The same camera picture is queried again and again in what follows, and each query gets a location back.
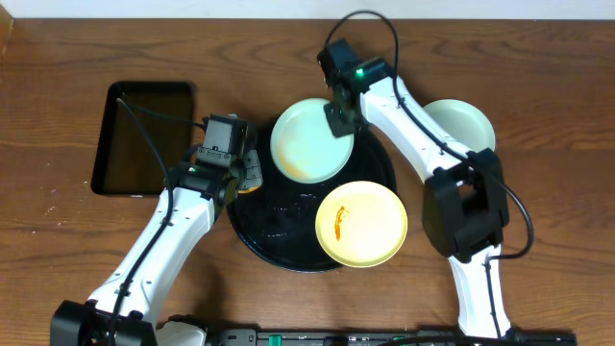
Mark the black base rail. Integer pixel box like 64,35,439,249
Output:
205,329,578,346

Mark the mint green plate with stain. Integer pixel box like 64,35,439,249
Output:
270,98,355,185

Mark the yellow plate with stain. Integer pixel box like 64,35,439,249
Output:
315,181,407,268

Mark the black rectangular water basin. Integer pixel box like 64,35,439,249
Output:
90,81,196,196

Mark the round black tray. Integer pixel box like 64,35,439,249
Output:
227,118,397,273

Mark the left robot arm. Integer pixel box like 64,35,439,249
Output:
50,114,262,346

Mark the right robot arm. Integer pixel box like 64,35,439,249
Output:
317,39,511,338

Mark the light blue plate with stain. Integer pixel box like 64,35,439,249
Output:
424,99,496,152

